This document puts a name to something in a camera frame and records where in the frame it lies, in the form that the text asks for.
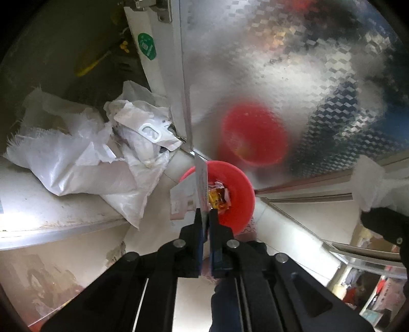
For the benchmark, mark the red plastic basin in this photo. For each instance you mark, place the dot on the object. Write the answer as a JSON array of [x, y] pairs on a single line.
[[239, 191]]

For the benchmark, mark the white sachet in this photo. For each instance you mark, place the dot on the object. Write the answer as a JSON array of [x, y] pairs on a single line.
[[202, 182]]

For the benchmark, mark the textured metal cabinet door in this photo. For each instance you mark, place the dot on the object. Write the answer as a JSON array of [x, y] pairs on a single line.
[[287, 48]]

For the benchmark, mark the white tissue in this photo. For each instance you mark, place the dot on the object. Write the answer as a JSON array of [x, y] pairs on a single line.
[[370, 182]]

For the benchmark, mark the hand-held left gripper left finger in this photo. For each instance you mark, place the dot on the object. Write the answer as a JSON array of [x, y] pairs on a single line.
[[199, 242]]

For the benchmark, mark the person's leg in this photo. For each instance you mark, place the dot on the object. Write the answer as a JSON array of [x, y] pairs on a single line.
[[223, 303]]

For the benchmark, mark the yellow sachet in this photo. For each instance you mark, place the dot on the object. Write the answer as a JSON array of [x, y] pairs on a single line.
[[214, 195]]

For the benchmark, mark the white woven sack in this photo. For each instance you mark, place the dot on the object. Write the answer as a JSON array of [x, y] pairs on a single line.
[[64, 159]]

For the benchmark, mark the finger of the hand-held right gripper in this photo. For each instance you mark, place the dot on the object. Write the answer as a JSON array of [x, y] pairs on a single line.
[[386, 223]]

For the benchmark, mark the white cabinet frame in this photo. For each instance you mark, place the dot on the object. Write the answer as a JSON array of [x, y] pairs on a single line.
[[163, 79]]

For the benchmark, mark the green round sticker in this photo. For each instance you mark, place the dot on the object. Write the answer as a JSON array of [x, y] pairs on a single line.
[[147, 46]]

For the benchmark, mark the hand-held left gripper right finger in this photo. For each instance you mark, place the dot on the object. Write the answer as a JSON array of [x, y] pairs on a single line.
[[215, 255]]

